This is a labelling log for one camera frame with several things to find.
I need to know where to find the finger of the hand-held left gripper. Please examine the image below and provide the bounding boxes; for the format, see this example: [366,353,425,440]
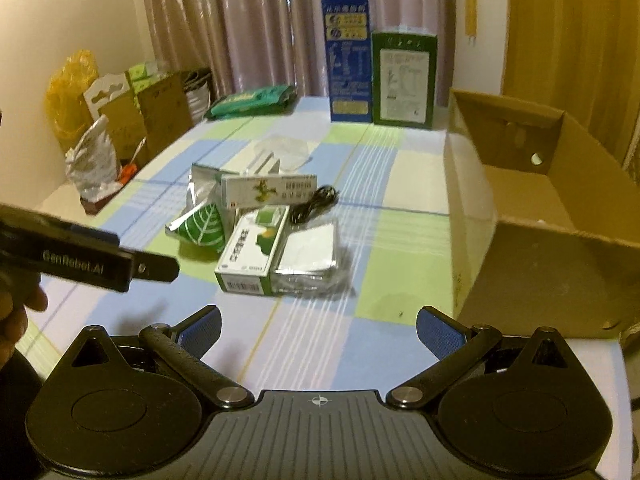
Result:
[131,251,181,283]

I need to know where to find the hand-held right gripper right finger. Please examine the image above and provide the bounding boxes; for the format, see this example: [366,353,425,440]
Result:
[386,305,576,409]

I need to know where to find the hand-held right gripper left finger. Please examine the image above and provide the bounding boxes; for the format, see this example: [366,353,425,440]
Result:
[65,305,256,409]

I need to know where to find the green leaf print packet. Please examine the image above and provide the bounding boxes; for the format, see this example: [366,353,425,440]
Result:
[166,201,234,261]

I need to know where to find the green white medicine box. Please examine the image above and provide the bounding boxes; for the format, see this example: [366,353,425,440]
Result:
[214,205,292,297]

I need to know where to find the large cardboard box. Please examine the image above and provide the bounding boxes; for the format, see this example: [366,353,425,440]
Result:
[442,87,640,342]

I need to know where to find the bag of silver foil packets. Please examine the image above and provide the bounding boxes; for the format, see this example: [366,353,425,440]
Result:
[272,219,352,297]

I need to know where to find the long white medicine box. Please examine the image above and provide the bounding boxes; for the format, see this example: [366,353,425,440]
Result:
[220,174,320,210]

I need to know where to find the checked cloth desktop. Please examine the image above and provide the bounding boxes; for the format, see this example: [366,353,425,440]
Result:
[20,95,630,397]

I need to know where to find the person's left hand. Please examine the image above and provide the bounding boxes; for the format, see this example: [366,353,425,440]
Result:
[0,287,49,376]

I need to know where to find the white plastic bag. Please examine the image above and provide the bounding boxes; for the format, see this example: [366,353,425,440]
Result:
[65,115,124,202]

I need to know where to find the cardboard box with hanger cutout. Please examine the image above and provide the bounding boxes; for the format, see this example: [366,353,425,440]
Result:
[82,72,149,167]

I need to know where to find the brown cardboard box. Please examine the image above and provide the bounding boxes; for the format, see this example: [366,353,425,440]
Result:
[135,72,195,166]

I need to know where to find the yellow plastic bag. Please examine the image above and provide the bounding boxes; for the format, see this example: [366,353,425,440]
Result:
[45,50,101,155]

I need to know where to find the clear plastic container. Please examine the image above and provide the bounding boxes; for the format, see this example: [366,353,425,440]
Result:
[251,135,309,172]

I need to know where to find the silver shopping bag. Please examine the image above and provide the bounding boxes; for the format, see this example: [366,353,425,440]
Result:
[182,67,214,122]

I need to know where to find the green plastic packet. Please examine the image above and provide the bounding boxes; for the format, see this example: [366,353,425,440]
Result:
[204,85,296,121]

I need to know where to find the light green packages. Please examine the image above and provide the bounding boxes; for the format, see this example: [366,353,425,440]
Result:
[125,60,172,95]

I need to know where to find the tall green box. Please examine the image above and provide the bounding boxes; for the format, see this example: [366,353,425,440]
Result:
[371,30,438,131]

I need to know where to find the pink curtain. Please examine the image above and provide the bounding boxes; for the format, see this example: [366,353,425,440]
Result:
[137,0,463,107]

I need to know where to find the tall blue box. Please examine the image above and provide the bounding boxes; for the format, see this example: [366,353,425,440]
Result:
[320,0,374,123]

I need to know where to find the wooden door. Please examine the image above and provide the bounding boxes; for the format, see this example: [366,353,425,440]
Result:
[501,0,640,163]

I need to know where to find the black cable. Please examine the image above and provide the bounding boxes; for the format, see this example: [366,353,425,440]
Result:
[289,185,339,226]

